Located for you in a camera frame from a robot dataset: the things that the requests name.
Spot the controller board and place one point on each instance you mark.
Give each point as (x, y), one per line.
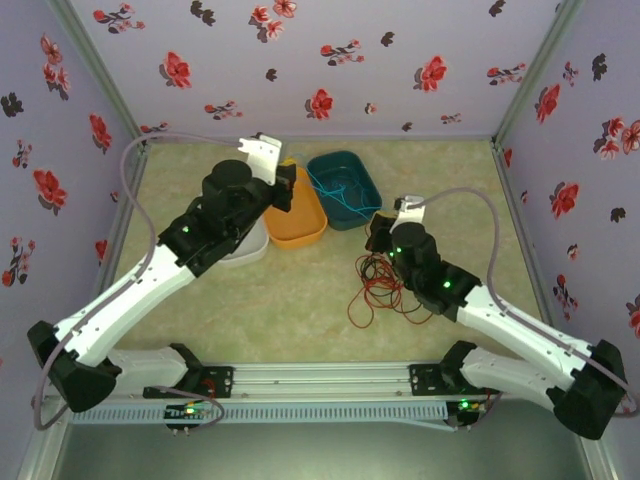
(187, 412)
(465, 412)

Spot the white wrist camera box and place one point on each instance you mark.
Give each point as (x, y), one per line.
(412, 210)
(262, 152)

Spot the aluminium frame beam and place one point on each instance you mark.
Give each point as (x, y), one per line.
(35, 455)
(600, 462)

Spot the orange plastic bin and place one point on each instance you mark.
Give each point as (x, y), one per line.
(295, 225)

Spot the white plastic bin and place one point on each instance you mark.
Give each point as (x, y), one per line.
(252, 250)

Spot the right controller board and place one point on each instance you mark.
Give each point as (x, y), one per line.
(465, 412)

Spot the aluminium mounting rail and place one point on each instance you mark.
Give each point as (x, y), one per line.
(320, 380)

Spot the aluminium corner post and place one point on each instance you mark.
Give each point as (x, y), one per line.
(536, 75)
(101, 75)

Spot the teal plastic bin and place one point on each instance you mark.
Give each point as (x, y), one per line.
(350, 222)

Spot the aluminium table side rail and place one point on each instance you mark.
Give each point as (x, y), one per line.
(136, 175)
(515, 200)

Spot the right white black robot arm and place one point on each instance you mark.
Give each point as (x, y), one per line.
(530, 330)

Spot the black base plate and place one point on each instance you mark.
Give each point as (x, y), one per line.
(422, 380)
(222, 382)

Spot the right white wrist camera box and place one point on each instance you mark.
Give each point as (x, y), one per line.
(412, 210)

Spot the left controller board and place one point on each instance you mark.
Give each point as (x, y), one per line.
(187, 412)

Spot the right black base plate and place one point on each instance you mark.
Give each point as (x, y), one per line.
(422, 380)

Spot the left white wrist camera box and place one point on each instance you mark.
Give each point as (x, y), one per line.
(262, 152)

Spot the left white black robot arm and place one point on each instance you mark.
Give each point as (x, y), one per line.
(125, 300)

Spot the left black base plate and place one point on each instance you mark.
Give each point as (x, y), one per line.
(222, 382)

